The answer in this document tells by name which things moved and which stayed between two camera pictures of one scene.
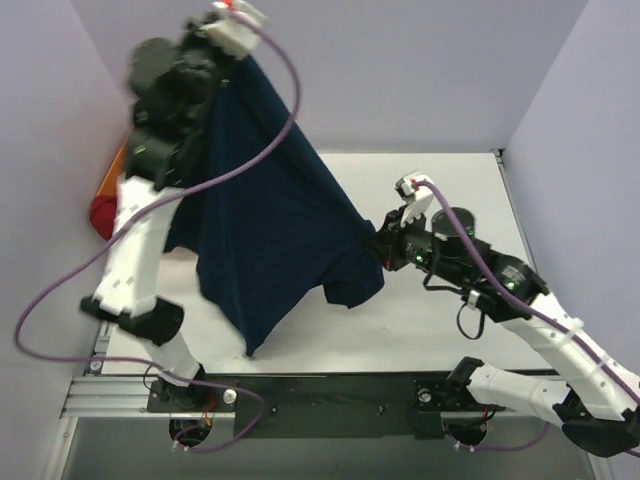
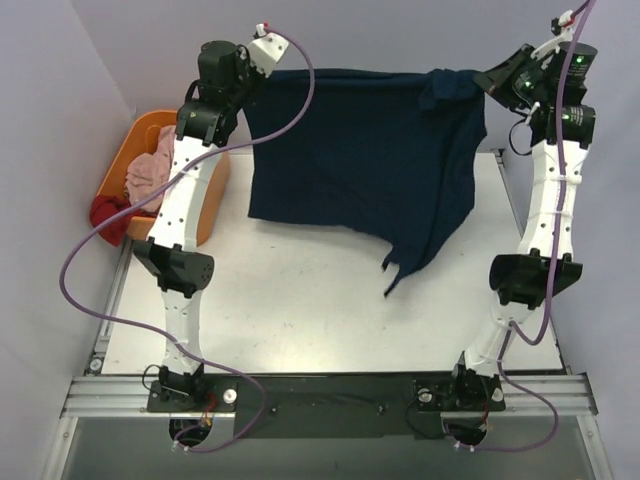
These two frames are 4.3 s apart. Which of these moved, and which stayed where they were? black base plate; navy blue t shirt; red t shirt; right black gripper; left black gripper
Moved: left black gripper; navy blue t shirt; right black gripper
Stayed: red t shirt; black base plate
